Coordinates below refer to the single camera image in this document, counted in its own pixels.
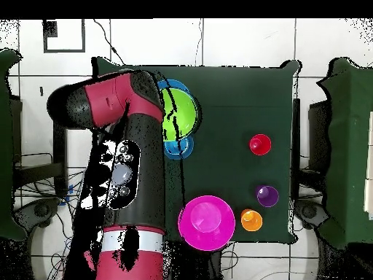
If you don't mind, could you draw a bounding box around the small blue bowl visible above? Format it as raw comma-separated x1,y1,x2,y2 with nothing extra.
163,135,195,160

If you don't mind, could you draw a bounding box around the black chair base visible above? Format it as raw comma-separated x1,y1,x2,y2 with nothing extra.
294,199,330,230
12,197,62,234

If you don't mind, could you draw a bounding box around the orange cup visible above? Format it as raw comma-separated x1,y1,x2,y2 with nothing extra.
240,209,264,233

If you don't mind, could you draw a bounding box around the green covered side table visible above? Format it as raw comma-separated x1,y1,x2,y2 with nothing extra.
0,47,27,241
316,57,373,249

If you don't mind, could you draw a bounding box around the pink bowl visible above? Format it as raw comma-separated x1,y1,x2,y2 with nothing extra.
178,195,236,252

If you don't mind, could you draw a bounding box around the red cup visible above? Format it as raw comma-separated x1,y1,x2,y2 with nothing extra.
248,133,272,156

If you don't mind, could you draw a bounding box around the black floor frame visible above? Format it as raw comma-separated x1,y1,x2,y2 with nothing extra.
42,18,86,54

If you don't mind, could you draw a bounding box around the thin black floor cable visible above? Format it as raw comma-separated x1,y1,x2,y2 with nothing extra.
93,18,126,66

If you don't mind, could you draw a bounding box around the purple cup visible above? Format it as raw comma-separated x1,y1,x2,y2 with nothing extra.
255,184,280,209

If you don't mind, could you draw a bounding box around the dark green tablecloth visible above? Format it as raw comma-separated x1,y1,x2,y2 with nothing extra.
91,56,302,244

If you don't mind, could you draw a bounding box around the tangle of black cables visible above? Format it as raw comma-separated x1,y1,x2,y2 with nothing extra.
14,170,88,280

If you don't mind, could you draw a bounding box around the green bowl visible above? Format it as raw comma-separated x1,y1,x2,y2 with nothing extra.
160,87,201,142

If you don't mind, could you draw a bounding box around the large blue bowl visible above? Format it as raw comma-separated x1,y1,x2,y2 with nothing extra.
157,79,191,95

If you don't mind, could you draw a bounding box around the black stand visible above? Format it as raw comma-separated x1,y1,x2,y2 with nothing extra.
12,91,69,196

